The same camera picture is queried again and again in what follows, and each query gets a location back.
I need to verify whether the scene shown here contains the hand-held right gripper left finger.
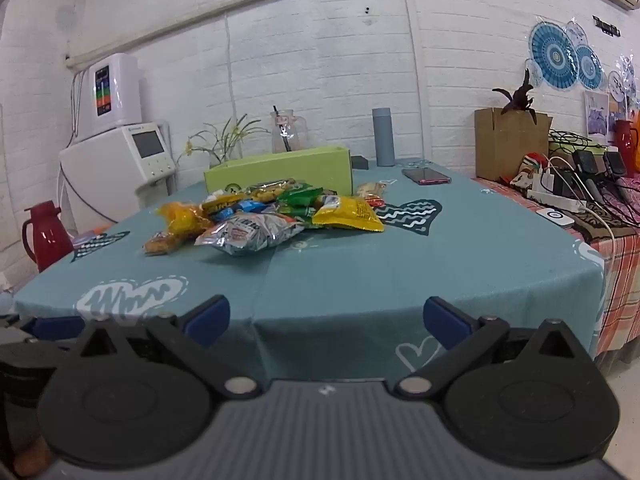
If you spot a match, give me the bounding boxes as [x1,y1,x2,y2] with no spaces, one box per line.
[75,295,262,402]

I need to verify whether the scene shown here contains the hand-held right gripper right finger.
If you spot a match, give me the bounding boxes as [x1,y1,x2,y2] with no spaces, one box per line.
[392,296,586,402]

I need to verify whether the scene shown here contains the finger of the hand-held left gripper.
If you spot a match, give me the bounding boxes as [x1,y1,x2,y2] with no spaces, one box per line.
[20,315,86,342]

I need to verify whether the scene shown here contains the pile of snack packets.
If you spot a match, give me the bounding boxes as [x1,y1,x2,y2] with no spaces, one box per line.
[142,178,388,257]

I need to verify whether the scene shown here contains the yellow chip bag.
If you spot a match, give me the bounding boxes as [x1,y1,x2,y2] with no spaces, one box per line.
[311,196,386,233]

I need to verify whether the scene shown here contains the green cardboard box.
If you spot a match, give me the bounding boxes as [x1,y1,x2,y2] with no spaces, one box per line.
[203,146,355,196]

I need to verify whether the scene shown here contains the red thermos jug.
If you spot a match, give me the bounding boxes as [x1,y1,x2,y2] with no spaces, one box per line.
[21,201,75,273]

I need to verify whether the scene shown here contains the teal heart-print tablecloth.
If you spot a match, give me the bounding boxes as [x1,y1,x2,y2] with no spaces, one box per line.
[12,157,608,381]

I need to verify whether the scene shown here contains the smartphone with red case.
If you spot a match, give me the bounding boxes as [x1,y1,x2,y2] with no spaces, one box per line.
[401,166,452,186]

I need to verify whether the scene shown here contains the white round charging pad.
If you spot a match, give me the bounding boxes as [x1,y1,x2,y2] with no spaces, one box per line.
[535,207,576,230]

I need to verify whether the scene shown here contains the white dispenser with screen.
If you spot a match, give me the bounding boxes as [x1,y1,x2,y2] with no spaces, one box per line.
[59,121,177,223]

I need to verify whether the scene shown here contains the white power strip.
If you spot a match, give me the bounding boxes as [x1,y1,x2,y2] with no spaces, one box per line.
[526,187,588,213]

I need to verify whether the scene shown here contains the colourful printed cup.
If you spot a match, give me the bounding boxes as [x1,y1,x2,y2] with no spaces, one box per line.
[500,152,551,188]

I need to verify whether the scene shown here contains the plaid tablecloth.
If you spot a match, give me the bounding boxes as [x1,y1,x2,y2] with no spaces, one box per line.
[472,175,640,366]

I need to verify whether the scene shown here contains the plant in glass vase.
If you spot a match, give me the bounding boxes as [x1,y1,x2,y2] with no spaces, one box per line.
[185,115,271,166]

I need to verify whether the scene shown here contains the brown cardboard box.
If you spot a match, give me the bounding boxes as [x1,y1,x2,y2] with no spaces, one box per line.
[474,107,554,181]

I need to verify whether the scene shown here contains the grey-blue bottle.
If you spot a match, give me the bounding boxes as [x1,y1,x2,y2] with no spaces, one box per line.
[371,108,397,167]

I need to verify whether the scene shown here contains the black stirring stick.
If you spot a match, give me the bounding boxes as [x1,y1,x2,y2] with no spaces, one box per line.
[272,106,292,152]

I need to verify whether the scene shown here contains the glass pitcher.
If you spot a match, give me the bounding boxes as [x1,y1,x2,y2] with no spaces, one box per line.
[270,107,306,153]

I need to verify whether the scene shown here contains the black charger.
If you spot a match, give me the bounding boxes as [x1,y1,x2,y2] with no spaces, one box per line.
[602,150,626,177]
[572,149,598,181]

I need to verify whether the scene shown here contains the dark purple artificial plant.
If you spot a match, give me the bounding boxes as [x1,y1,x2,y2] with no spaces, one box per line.
[492,69,538,123]

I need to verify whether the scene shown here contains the white water purifier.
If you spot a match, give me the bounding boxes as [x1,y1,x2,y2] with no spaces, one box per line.
[82,53,143,141]

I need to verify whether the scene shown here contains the large blue paper fan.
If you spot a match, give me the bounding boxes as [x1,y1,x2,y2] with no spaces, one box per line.
[529,21,581,92]

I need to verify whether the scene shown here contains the medium blue paper fan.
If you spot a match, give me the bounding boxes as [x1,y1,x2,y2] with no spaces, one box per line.
[575,44,605,91]

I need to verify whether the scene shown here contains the white charging cable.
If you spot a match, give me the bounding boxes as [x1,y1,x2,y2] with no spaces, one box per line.
[580,200,618,261]

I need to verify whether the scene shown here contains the red jug with black handle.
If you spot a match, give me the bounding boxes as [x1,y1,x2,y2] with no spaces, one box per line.
[615,120,640,168]

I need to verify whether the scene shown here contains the wall picture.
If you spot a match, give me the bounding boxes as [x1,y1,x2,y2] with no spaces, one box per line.
[584,91,611,137]

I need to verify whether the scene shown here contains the black wall sign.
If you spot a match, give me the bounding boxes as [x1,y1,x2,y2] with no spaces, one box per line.
[592,16,622,37]

